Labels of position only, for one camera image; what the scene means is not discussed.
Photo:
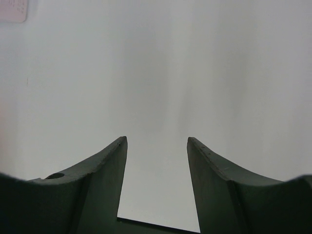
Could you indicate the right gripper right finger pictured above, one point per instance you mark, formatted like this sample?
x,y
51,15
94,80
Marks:
x,y
232,200

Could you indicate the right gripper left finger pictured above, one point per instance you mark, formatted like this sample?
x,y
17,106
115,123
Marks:
x,y
82,199

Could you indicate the white wall label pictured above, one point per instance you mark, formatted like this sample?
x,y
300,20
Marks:
x,y
14,11

